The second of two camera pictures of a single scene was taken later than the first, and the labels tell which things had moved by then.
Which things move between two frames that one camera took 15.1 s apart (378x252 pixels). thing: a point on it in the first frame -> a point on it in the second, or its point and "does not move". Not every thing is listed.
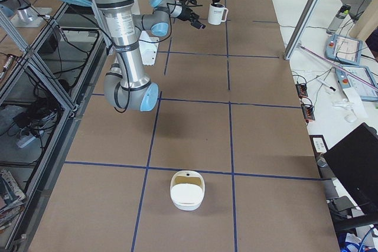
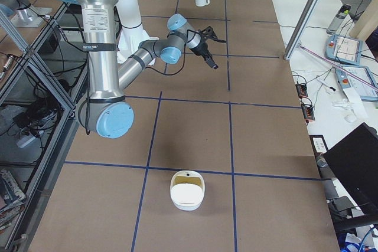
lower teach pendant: (359, 78) does not move
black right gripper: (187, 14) -> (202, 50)
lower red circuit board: (308, 111) does not move
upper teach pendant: (344, 49) does not move
